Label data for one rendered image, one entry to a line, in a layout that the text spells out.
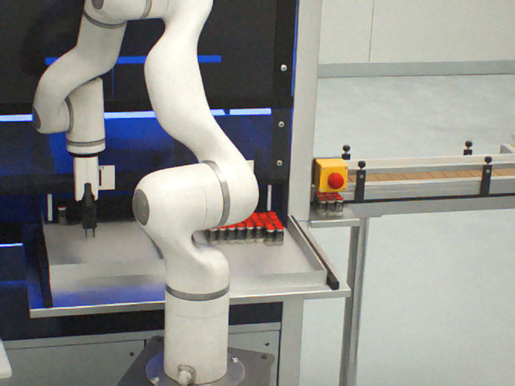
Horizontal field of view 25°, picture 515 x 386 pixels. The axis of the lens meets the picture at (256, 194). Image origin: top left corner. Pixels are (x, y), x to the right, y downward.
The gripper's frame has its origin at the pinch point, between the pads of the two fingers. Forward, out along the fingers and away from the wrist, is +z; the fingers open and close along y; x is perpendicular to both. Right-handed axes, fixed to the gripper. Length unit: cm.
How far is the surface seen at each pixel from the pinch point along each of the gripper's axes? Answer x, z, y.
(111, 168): 5.9, -4.4, -20.9
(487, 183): 107, 10, -39
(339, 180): 62, 1, -22
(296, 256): 47.8, 13.6, -3.6
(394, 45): 210, 70, -500
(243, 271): 33.9, 13.4, 4.2
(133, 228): 10.7, 11.7, -22.7
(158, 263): 14.7, 10.5, 3.8
